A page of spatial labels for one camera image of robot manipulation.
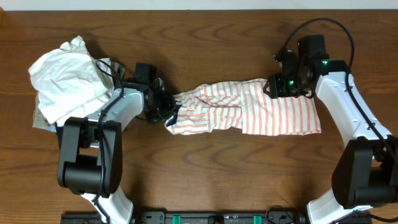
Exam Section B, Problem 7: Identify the red white striped shirt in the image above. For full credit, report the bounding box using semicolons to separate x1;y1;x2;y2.
165;78;322;136

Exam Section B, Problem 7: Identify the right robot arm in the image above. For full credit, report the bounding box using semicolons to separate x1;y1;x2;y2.
263;35;397;223

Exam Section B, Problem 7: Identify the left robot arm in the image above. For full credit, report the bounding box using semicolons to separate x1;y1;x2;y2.
57;62;176;223

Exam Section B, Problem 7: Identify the white folded garment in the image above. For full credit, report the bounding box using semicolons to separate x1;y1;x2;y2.
29;36;114;129

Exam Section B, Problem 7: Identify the black folded garment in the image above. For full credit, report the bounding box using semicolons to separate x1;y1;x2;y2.
55;123;63;149

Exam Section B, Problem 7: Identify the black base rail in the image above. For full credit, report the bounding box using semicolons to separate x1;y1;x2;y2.
60;210;373;224

